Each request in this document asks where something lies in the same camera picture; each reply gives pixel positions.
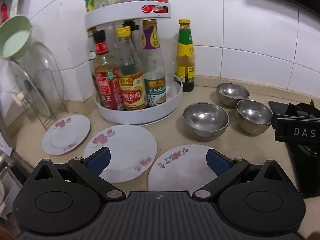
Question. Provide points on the red snack packet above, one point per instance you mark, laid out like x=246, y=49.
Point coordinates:
x=155, y=7

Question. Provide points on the tan rimmed floral plate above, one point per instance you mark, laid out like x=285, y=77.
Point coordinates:
x=185, y=167

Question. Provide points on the black gas stove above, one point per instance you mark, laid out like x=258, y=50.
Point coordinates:
x=307, y=170

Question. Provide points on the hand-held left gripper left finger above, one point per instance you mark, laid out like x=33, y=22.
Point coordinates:
x=100, y=160

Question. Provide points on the yellow green label sauce bottle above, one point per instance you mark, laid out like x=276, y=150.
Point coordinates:
x=185, y=55

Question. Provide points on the small white floral plate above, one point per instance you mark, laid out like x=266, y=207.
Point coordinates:
x=70, y=135

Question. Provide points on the large white floral plate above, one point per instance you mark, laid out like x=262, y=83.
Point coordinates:
x=125, y=150

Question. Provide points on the purple label sauce bottle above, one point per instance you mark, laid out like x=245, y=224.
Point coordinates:
x=152, y=62

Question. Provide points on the white two-tier spice rack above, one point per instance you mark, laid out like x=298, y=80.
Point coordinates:
x=140, y=117

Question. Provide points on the small green cap bottle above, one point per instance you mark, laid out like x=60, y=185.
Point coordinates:
x=88, y=3

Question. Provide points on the red label sauce bottle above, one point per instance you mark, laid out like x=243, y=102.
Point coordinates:
x=107, y=85

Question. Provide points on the green plastic saucepan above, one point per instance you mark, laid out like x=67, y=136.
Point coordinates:
x=15, y=40

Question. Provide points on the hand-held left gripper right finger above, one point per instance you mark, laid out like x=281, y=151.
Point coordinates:
x=217, y=162

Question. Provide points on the black cap bottle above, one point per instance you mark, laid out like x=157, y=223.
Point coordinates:
x=131, y=25

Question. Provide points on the yellow cap vinegar bottle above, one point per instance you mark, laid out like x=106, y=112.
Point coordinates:
x=132, y=92

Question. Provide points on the stainless steel bowl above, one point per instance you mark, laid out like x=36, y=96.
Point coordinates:
x=206, y=117
x=232, y=92
x=253, y=116

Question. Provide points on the stainless steel sink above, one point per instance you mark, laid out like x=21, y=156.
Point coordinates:
x=10, y=180

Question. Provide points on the red hanging utensil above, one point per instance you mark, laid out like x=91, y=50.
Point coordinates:
x=3, y=12

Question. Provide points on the domed glass lid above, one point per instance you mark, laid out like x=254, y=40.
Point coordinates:
x=50, y=67

